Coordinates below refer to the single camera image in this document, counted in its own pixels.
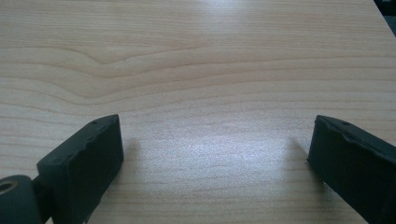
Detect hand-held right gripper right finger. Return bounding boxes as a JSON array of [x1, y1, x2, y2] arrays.
[[306, 114, 396, 224]]

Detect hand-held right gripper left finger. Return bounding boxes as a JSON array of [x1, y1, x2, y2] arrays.
[[35, 114, 125, 224]]

